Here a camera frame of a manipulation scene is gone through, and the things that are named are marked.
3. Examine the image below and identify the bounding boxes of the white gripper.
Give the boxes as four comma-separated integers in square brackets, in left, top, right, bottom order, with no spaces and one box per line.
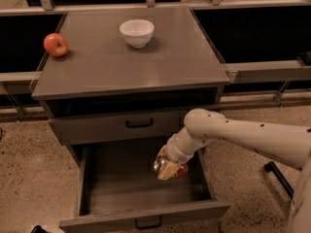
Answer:
[155,134,193,181]

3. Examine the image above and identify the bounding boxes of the red coke can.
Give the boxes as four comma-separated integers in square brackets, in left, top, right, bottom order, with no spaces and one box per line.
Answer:
[154,156,188,179]

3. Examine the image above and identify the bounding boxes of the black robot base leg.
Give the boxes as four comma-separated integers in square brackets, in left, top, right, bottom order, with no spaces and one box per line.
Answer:
[263,161,294,198]

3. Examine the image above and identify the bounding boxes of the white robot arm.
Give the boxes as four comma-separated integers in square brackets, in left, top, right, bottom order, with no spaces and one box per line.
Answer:
[154,109,311,233]

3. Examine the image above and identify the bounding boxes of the closed grey top drawer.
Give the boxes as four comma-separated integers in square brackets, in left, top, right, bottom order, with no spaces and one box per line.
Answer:
[49,110,187,146]

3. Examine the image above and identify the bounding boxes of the open grey middle drawer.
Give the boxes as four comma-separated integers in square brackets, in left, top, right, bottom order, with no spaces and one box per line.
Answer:
[59,137,230,233]

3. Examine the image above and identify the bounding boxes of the grey drawer cabinet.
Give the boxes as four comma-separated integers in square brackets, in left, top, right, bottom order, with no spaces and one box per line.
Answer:
[31,5,231,167]

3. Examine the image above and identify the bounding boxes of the white ceramic bowl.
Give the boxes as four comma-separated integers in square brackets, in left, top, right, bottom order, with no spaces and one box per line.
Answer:
[120,19,155,49]

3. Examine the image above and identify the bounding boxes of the grey metal railing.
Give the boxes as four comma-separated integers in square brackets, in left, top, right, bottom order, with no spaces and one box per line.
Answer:
[1,0,310,121]

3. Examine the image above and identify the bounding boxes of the red apple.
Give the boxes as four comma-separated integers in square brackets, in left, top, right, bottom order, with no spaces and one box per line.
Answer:
[44,33,69,57]

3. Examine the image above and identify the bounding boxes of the black top drawer handle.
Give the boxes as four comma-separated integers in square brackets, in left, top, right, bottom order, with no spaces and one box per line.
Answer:
[125,118,154,128]

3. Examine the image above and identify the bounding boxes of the black drawer handle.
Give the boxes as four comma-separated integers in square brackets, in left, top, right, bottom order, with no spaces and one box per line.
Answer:
[125,118,154,128]
[134,216,162,230]

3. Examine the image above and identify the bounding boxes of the black middle drawer handle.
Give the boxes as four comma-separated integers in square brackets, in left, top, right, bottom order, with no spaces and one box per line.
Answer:
[134,216,162,230]

